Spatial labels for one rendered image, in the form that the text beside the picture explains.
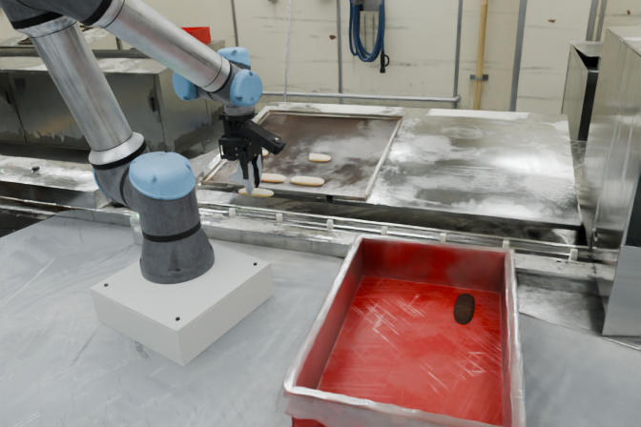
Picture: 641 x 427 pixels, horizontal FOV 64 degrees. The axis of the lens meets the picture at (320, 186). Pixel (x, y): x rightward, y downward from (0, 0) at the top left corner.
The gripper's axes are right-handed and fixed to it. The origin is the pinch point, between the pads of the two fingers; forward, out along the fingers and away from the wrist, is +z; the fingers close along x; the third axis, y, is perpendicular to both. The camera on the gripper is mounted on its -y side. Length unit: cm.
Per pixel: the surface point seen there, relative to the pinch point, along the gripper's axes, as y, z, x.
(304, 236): -16.7, 7.6, 8.8
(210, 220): 10.5, 7.6, 7.0
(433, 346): -51, 11, 35
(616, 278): -80, -1, 23
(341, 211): -18.5, 11.9, -15.1
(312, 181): -10.3, 3.3, -14.3
